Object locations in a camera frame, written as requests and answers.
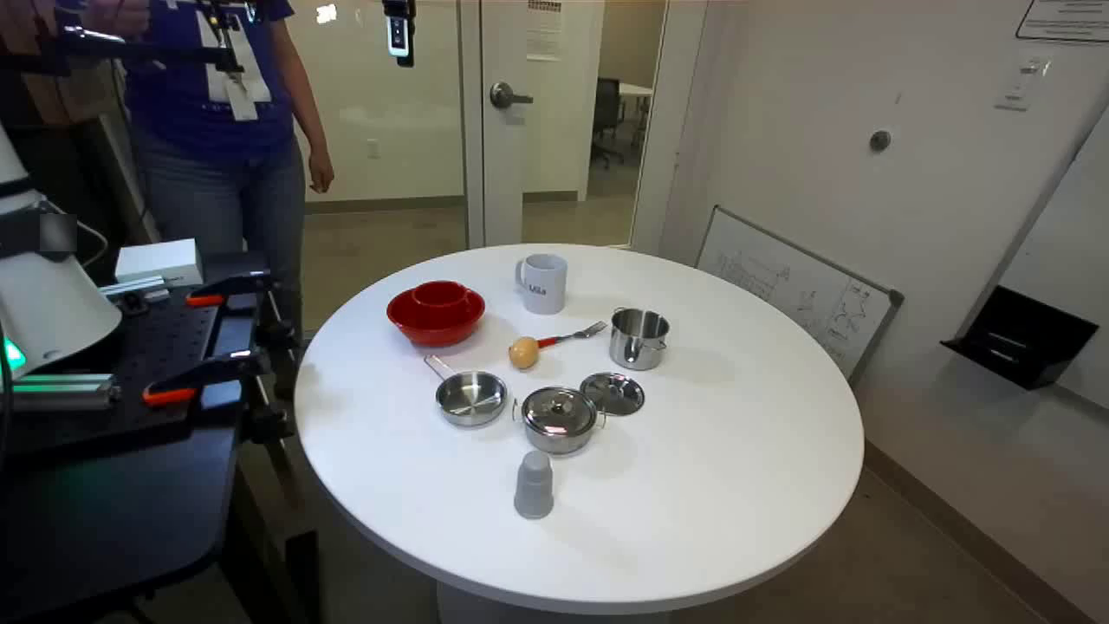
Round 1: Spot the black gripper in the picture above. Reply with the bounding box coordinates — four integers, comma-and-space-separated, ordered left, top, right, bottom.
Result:
381, 0, 419, 68

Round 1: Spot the silver pot lid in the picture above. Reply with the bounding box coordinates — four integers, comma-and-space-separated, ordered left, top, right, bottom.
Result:
574, 369, 648, 418

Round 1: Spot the person left forearm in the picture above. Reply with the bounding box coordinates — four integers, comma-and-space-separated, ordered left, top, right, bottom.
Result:
268, 12, 333, 158

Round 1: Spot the white mug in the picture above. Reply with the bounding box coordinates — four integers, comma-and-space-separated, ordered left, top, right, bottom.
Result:
514, 251, 573, 319

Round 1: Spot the open silver pot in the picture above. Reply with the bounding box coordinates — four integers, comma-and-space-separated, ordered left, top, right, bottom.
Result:
606, 306, 677, 373

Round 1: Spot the person left hand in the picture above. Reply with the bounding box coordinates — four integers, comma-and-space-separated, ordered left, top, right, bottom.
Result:
300, 145, 341, 198

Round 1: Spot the white door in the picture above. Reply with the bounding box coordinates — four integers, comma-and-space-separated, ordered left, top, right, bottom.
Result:
458, 0, 534, 251

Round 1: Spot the person in blue shirt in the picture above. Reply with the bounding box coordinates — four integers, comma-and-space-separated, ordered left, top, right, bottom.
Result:
108, 0, 341, 340

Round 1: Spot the dark office chair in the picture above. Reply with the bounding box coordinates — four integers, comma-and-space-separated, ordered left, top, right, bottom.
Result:
589, 74, 660, 175

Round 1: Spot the red bowl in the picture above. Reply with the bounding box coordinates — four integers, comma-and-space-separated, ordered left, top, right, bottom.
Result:
383, 279, 487, 350

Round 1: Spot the black handheld controller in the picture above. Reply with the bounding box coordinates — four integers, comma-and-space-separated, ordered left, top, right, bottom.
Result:
52, 16, 133, 57

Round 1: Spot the white box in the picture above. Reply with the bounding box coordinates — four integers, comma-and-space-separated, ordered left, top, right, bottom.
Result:
110, 235, 209, 293

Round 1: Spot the small silver frying pan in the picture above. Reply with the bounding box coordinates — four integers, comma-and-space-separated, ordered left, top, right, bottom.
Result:
419, 350, 514, 431

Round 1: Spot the grey salt shaker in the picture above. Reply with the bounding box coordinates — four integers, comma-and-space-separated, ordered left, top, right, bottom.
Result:
510, 449, 558, 525

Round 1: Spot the black robot cart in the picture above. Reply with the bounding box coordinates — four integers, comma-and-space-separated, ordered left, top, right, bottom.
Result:
0, 261, 324, 624

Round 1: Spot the silver door handle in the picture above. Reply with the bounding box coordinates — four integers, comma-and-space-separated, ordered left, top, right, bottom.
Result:
486, 79, 537, 116

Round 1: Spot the white lanyard badge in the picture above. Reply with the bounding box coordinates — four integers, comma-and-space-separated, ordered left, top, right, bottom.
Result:
189, 4, 278, 126

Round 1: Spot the small orange-handled clamp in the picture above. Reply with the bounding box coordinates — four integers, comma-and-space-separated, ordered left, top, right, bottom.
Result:
181, 289, 278, 316

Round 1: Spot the lidded silver pot with handles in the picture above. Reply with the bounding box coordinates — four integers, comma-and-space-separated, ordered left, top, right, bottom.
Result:
514, 382, 610, 459

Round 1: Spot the large orange-handled clamp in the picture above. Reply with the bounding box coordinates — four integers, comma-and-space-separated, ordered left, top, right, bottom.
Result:
140, 342, 293, 414

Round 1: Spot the whiteboard leaning on wall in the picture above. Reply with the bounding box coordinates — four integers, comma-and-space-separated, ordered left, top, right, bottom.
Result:
695, 205, 907, 382

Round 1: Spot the white wall switch plate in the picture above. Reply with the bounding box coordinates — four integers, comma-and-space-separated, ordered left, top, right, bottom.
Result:
995, 57, 1058, 119

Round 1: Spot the framed wall sign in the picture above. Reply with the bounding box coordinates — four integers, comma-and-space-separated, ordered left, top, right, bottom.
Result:
1011, 0, 1109, 45

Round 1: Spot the black wall tray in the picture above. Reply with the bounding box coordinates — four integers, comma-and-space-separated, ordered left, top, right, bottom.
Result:
938, 284, 1101, 393

